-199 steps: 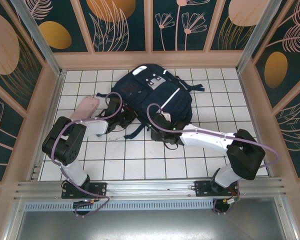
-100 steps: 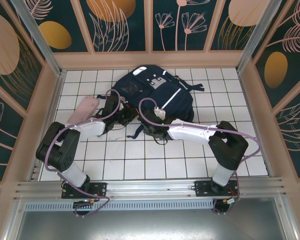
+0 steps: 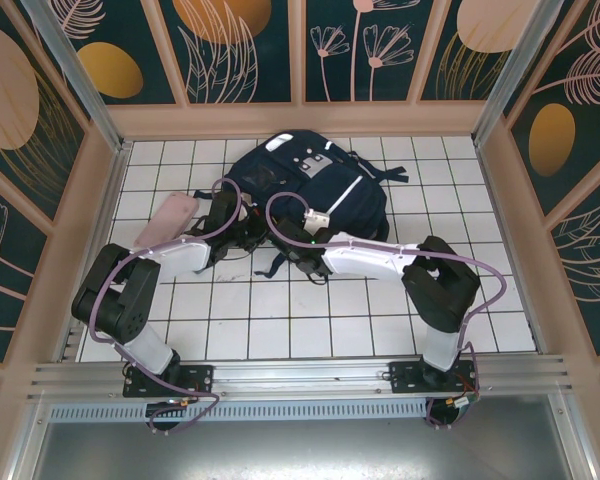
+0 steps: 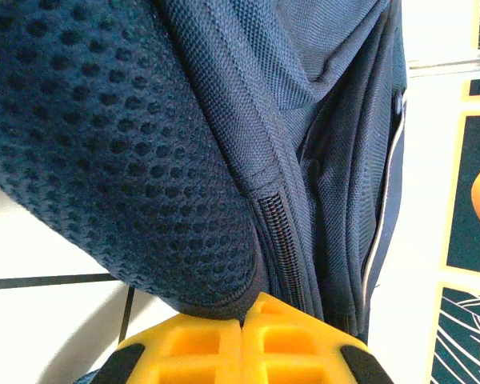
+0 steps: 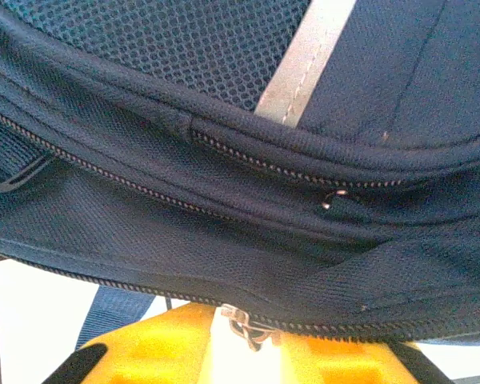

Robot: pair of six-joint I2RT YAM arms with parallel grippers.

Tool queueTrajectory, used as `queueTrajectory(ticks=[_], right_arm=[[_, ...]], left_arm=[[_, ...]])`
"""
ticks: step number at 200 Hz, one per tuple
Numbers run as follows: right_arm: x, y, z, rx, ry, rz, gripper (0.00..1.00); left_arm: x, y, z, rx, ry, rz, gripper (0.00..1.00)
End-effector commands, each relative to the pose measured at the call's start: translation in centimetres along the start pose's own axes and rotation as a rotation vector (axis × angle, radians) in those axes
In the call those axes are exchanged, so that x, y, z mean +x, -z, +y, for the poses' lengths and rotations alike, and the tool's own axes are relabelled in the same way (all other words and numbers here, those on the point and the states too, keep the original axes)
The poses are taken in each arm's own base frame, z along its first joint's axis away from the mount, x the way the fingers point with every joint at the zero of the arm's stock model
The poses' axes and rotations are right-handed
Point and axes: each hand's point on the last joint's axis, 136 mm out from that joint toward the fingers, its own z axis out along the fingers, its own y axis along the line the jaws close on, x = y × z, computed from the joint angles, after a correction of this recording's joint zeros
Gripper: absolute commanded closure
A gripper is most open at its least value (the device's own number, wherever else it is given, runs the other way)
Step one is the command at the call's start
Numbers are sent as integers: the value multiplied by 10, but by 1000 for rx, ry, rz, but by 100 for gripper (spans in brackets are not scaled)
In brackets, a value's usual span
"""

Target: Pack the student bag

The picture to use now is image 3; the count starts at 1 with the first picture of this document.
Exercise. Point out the pink pencil case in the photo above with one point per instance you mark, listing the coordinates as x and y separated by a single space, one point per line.
167 217

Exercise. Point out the navy blue backpack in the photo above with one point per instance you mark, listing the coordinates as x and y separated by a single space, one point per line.
360 215

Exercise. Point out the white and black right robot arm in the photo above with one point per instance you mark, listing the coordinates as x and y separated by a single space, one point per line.
365 257

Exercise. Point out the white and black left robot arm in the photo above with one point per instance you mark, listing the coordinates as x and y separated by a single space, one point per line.
180 257

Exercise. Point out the grey metal sheet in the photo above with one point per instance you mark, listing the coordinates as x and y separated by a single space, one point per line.
300 450

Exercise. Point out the aluminium floor edge rail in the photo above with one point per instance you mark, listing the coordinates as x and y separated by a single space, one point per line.
110 190

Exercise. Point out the aluminium mounting rail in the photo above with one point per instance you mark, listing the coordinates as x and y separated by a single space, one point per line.
300 372

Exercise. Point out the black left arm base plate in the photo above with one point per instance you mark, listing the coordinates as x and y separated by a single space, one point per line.
200 380

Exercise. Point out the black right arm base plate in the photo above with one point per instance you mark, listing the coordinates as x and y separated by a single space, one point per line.
405 380

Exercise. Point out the aluminium corner post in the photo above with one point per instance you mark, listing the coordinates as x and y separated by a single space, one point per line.
517 75
80 75

